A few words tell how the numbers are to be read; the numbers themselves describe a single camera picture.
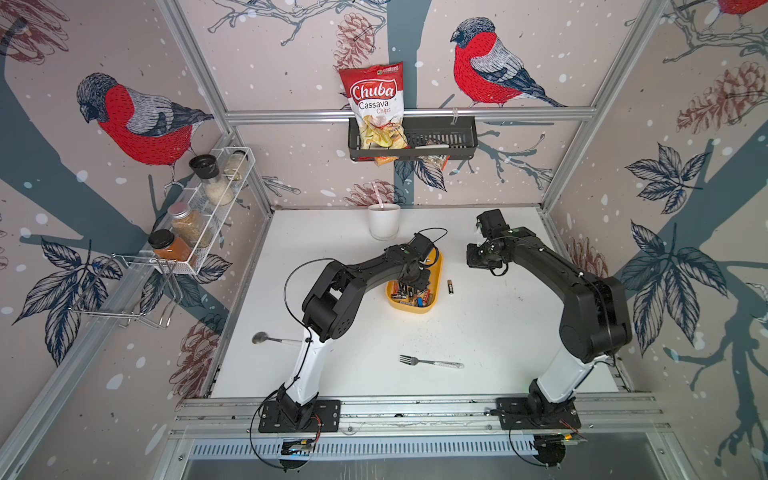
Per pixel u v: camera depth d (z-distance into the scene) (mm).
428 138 1070
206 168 723
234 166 858
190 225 646
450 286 974
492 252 672
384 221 1037
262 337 878
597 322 498
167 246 594
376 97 815
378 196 1091
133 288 575
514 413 732
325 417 734
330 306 543
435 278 949
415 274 854
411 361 819
